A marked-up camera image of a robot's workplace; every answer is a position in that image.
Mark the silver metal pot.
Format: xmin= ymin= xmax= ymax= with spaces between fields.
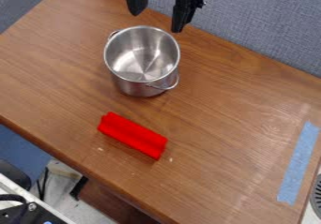
xmin=102 ymin=25 xmax=180 ymax=97

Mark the red rectangular block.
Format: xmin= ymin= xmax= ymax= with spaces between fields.
xmin=97 ymin=112 xmax=168 ymax=160

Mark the black chair base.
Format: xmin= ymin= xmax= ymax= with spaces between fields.
xmin=0 ymin=159 xmax=30 ymax=190

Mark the blue tape strip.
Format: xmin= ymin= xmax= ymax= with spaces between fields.
xmin=276 ymin=121 xmax=321 ymax=205

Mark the grey round vent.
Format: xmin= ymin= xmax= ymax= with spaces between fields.
xmin=310 ymin=173 xmax=321 ymax=220

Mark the black device with cable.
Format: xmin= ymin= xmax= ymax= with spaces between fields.
xmin=0 ymin=194 xmax=68 ymax=224

